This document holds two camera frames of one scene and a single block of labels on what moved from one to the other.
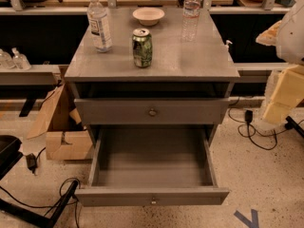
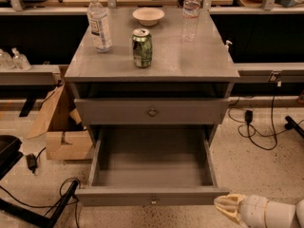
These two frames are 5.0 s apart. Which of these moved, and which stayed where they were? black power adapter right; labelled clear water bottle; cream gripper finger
Moved: cream gripper finger
Stayed: black power adapter right; labelled clear water bottle
